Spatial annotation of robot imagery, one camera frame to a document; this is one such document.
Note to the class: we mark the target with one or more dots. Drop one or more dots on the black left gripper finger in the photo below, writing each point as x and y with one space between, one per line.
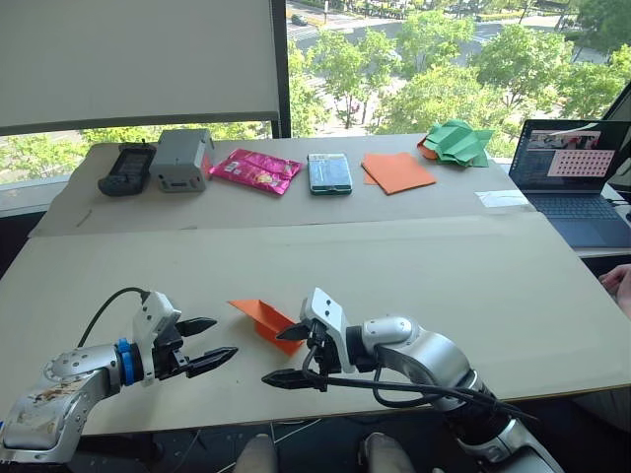
214 358
199 326

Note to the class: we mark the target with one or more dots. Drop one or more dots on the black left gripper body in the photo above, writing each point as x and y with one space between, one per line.
167 357

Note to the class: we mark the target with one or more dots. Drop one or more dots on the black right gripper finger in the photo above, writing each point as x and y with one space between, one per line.
295 332
293 379

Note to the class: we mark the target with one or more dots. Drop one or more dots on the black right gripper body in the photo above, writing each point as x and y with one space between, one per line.
323 352

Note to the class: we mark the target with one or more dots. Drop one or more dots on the orange paper airplane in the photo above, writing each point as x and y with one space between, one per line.
263 320

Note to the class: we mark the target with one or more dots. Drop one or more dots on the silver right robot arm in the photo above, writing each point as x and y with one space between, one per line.
434 355

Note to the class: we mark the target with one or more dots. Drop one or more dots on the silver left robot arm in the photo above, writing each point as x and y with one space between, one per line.
49 409

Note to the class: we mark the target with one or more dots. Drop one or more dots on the crumpled orange folded paper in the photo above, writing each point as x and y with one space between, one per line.
424 150

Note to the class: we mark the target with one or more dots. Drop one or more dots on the bystander bare hand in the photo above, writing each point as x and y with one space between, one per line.
618 278

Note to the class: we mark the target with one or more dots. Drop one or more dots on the green clear-lid case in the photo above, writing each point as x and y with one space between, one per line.
329 173

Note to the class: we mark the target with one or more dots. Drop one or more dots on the pink snack bag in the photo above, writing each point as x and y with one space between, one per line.
254 170

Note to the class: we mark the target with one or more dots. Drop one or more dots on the grey rectangular box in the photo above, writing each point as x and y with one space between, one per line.
177 157

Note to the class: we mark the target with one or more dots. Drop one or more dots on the black handheld controller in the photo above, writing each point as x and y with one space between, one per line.
127 170

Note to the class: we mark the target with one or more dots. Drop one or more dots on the flat orange paper sheets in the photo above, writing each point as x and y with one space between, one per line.
397 172

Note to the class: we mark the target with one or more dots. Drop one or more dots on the white paper slip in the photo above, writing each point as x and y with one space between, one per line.
500 198

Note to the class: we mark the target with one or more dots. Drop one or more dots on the green folded paper pile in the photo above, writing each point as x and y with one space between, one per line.
458 143

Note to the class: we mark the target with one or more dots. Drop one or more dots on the white roller blind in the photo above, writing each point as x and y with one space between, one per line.
133 59

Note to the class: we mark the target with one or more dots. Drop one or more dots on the dark blue laptop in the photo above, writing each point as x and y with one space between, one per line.
567 197

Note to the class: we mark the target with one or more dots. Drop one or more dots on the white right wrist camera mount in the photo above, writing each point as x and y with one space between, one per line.
325 308

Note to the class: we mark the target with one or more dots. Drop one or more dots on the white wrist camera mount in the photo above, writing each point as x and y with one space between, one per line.
325 308
153 313

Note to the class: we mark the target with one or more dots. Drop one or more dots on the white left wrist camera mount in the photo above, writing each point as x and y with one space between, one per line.
153 313

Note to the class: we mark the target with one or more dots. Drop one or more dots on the dark window frame post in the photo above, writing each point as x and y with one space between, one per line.
280 69

